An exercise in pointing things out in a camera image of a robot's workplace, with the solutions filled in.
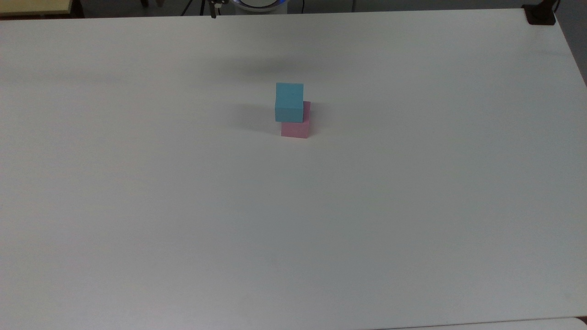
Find blue cube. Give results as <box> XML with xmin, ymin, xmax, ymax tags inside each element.
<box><xmin>275</xmin><ymin>82</ymin><xmax>305</xmax><ymax>123</ymax></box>

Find black tripod legs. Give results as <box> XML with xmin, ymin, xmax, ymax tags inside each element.
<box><xmin>181</xmin><ymin>0</ymin><xmax>207</xmax><ymax>17</ymax></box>

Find yellow side table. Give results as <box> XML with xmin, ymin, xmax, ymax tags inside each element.
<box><xmin>0</xmin><ymin>0</ymin><xmax>74</xmax><ymax>18</ymax></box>

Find pink cube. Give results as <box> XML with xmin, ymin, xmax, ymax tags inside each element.
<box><xmin>281</xmin><ymin>101</ymin><xmax>311</xmax><ymax>138</ymax></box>

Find black table clamp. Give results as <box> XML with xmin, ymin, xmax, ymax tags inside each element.
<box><xmin>522</xmin><ymin>0</ymin><xmax>561</xmax><ymax>26</ymax></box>

